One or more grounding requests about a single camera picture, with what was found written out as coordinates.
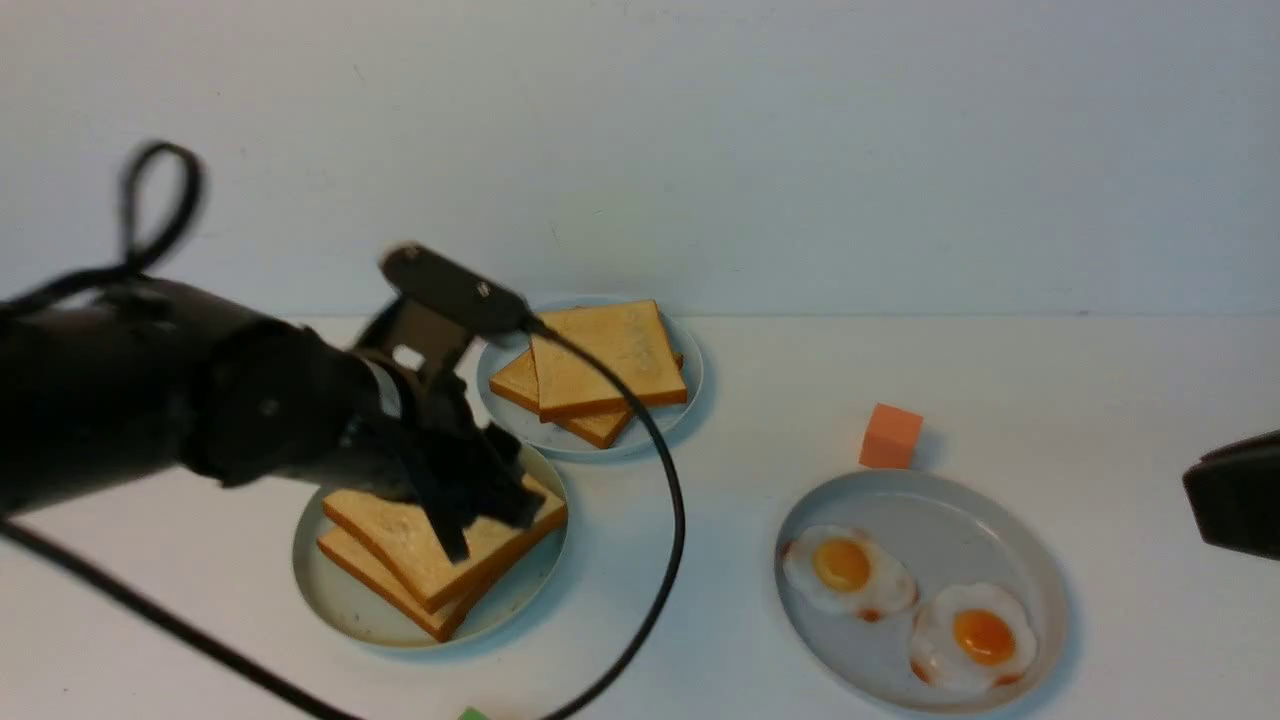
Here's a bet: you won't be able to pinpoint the grey egg plate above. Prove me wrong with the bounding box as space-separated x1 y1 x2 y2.
774 470 1075 719

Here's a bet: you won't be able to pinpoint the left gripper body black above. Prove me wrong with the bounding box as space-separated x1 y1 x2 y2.
340 370 495 501

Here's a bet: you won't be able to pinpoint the fried egg left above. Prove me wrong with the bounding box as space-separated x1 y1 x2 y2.
780 524 919 623

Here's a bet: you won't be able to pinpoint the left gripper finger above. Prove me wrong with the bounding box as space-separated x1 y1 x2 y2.
454 425 545 530

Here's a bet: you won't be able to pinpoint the light green empty plate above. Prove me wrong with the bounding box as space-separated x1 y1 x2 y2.
292 447 570 651

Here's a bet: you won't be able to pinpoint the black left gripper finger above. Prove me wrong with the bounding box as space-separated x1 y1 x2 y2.
396 439 470 564

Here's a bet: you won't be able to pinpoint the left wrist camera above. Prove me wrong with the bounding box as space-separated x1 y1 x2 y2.
379 243 534 338

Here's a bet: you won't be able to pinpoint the orange cube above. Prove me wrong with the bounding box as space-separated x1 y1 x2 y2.
859 404 924 469

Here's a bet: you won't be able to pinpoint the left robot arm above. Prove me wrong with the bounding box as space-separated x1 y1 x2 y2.
1 279 547 562

